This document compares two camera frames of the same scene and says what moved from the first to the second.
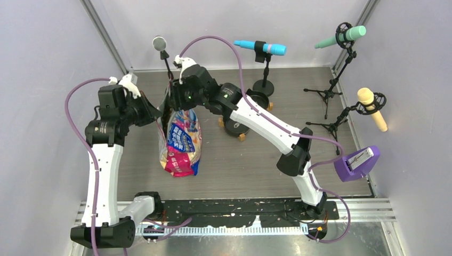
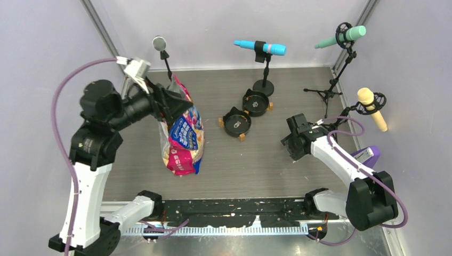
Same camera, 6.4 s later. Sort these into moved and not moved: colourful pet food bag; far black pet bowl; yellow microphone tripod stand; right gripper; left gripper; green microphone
Moved: left gripper; right gripper
Not moved: green microphone; colourful pet food bag; yellow microphone tripod stand; far black pet bowl
